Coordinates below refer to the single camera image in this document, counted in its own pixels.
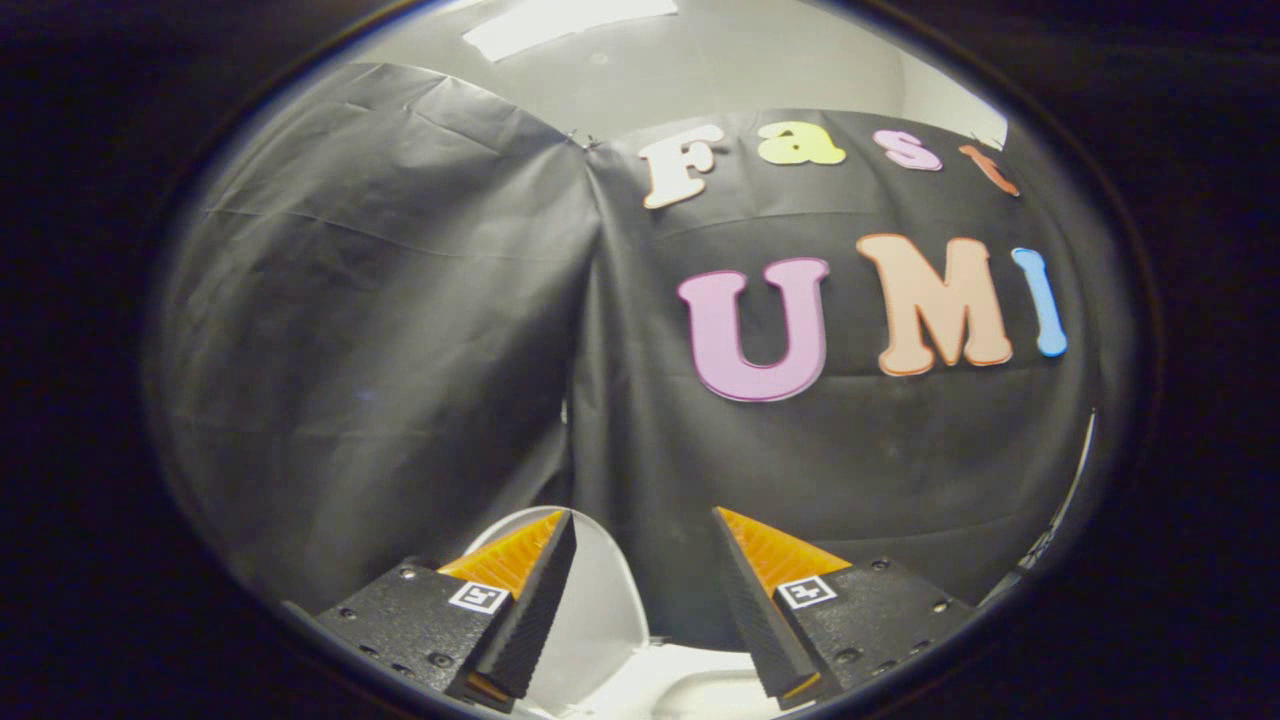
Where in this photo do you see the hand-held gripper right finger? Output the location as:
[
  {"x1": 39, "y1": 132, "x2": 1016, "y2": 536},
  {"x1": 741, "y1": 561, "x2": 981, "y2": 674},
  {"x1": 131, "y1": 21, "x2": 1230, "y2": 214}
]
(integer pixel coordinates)
[{"x1": 712, "y1": 506, "x2": 977, "y2": 712}]

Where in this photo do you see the plain black cloth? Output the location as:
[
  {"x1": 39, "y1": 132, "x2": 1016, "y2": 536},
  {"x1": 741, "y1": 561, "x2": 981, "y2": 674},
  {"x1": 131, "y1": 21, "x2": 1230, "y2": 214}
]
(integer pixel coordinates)
[{"x1": 148, "y1": 62, "x2": 603, "y2": 613}]

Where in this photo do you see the black backdrop cloth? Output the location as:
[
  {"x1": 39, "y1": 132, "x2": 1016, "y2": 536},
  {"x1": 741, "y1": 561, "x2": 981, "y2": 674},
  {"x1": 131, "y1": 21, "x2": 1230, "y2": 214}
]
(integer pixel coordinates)
[{"x1": 568, "y1": 108, "x2": 1138, "y2": 653}]

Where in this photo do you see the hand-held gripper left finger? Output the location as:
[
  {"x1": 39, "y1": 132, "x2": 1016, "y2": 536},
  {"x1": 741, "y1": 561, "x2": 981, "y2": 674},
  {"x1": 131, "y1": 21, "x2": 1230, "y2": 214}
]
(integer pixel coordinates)
[{"x1": 313, "y1": 508, "x2": 579, "y2": 714}]

